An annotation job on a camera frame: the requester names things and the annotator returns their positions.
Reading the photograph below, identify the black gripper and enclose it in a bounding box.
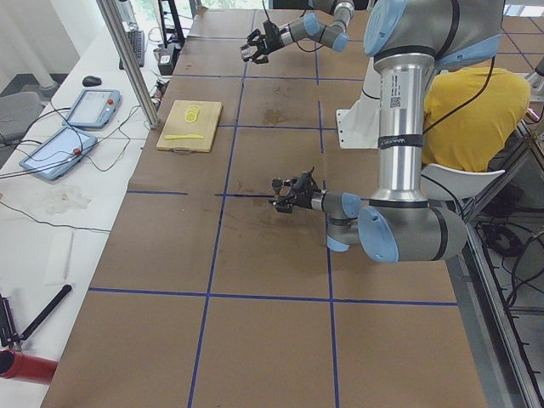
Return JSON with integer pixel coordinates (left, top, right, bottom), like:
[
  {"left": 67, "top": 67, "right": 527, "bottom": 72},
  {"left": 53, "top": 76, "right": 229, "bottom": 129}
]
[
  {"left": 247, "top": 20, "right": 283, "bottom": 64},
  {"left": 269, "top": 171, "right": 326, "bottom": 213}
]

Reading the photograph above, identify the steel jigger measuring cup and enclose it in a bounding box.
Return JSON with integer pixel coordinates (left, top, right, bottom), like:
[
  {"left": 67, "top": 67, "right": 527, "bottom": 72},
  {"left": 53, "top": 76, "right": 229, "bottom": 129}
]
[{"left": 271, "top": 178, "right": 283, "bottom": 201}]

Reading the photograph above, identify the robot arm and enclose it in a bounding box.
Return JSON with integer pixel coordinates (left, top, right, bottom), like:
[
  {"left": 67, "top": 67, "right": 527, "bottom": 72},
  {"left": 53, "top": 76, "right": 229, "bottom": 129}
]
[
  {"left": 240, "top": 1, "right": 355, "bottom": 64},
  {"left": 272, "top": 1, "right": 504, "bottom": 263}
]

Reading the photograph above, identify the black power box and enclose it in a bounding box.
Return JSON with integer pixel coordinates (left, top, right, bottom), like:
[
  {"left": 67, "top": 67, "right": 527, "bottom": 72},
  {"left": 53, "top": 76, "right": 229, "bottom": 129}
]
[{"left": 156, "top": 44, "right": 176, "bottom": 76}]

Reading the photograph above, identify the bamboo cutting board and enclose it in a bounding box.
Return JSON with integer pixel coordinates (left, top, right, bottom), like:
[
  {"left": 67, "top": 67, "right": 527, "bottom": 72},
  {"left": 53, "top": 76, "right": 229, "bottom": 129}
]
[{"left": 156, "top": 99, "right": 223, "bottom": 153}]

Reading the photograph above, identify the black keyboard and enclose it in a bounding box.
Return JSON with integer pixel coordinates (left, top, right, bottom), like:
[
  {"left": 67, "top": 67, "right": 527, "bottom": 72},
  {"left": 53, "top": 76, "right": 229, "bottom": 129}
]
[{"left": 125, "top": 30, "right": 145, "bottom": 67}]

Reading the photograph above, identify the yellow plastic knife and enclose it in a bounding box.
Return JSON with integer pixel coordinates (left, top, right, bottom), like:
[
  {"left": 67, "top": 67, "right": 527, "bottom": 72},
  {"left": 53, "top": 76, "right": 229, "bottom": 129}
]
[{"left": 164, "top": 133, "right": 204, "bottom": 140}]

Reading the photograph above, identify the white chair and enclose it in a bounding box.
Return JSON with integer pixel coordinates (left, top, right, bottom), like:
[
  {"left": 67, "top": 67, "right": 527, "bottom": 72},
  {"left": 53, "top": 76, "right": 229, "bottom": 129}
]
[{"left": 421, "top": 163, "right": 505, "bottom": 201}]

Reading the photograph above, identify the black computer mouse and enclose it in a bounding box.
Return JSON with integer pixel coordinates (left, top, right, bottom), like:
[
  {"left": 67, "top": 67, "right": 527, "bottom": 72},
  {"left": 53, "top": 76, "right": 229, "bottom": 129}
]
[{"left": 82, "top": 76, "right": 102, "bottom": 88}]

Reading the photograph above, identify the far teach pendant tablet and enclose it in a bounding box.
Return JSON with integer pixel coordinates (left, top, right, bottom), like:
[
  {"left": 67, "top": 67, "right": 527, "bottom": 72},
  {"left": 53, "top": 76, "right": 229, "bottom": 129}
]
[{"left": 63, "top": 88, "right": 121, "bottom": 130}]

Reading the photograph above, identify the teach pendant tablet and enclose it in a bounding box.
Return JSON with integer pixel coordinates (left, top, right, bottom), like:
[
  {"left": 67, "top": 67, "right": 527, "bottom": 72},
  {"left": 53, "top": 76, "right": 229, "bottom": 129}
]
[
  {"left": 19, "top": 126, "right": 98, "bottom": 181},
  {"left": 63, "top": 88, "right": 121, "bottom": 130}
]

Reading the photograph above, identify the person in yellow shirt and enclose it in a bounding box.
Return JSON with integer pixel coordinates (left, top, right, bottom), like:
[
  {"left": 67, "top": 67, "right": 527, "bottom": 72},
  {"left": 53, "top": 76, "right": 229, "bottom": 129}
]
[{"left": 422, "top": 66, "right": 530, "bottom": 173}]

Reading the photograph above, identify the crumpled white tissue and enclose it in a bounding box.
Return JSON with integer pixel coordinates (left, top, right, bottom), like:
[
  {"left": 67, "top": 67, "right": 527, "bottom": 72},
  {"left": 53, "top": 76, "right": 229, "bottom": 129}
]
[{"left": 43, "top": 184, "right": 92, "bottom": 215}]

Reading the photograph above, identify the near teach pendant tablet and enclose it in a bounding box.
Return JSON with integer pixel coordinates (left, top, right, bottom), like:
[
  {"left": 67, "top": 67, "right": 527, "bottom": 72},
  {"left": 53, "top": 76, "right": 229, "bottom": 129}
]
[{"left": 19, "top": 126, "right": 98, "bottom": 181}]

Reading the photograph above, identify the black stick tool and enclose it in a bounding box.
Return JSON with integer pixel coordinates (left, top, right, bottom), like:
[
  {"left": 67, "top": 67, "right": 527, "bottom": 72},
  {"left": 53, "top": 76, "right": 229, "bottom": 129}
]
[{"left": 20, "top": 284, "right": 72, "bottom": 341}]

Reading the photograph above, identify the grey office chair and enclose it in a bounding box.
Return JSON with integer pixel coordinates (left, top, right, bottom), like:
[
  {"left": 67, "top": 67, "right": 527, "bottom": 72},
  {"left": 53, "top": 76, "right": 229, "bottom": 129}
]
[{"left": 0, "top": 92, "right": 43, "bottom": 144}]

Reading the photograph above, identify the red cylinder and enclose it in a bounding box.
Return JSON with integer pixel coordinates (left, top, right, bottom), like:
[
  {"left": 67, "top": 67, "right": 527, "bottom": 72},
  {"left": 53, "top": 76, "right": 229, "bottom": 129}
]
[{"left": 1, "top": 349, "right": 58, "bottom": 385}]

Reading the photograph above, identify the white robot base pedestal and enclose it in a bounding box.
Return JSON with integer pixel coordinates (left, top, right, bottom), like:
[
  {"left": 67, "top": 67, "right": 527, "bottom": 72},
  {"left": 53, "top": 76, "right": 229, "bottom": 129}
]
[{"left": 336, "top": 57, "right": 381, "bottom": 150}]

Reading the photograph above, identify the aluminium frame post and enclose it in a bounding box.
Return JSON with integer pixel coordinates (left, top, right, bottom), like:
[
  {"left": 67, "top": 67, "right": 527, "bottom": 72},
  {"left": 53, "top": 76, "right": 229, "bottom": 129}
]
[{"left": 96, "top": 0, "right": 159, "bottom": 129}]

